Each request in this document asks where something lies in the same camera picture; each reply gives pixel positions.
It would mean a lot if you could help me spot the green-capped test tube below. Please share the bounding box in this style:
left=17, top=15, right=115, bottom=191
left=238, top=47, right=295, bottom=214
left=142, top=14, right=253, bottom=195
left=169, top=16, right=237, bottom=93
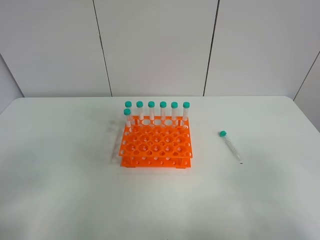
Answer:
left=123, top=108, right=132, bottom=132
left=218, top=130, right=243, bottom=164

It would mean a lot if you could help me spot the row tube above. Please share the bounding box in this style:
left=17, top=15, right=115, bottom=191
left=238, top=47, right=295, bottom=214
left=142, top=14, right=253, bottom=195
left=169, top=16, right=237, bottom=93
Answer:
left=171, top=101, right=178, bottom=122
left=159, top=101, right=167, bottom=121
left=136, top=101, right=144, bottom=121
left=125, top=101, right=132, bottom=110
left=148, top=101, right=155, bottom=121
left=182, top=101, right=190, bottom=122

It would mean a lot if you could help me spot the orange test tube rack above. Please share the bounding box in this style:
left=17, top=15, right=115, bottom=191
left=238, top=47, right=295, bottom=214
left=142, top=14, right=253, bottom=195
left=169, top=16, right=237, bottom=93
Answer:
left=118, top=115, right=193, bottom=169

